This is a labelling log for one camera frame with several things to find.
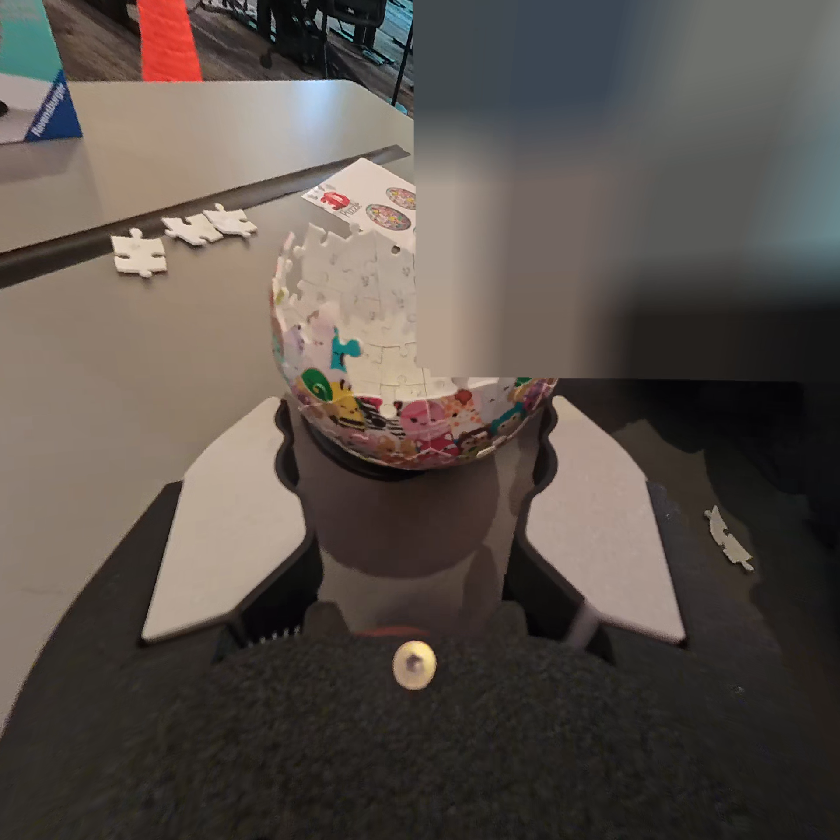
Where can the black ball stand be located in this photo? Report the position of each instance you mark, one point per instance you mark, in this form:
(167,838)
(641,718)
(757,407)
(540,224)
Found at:
(394,470)

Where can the colourful puzzle ball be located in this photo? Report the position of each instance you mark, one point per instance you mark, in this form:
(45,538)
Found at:
(355,341)

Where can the orange plastic object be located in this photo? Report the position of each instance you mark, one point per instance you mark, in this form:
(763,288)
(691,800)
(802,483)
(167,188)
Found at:
(171,40)

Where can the puzzle instruction leaflet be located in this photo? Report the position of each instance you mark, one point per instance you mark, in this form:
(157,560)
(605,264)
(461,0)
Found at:
(374,204)

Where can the white puzzle piece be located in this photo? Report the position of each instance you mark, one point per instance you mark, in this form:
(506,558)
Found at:
(729,538)
(230,219)
(138,252)
(193,230)

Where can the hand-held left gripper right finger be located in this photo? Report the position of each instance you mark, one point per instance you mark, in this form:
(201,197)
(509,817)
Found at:
(597,538)

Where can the teal puzzle box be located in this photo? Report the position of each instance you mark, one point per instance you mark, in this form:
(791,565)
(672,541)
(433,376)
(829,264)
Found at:
(33,79)

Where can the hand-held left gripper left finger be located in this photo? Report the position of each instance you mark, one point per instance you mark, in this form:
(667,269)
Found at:
(223,538)

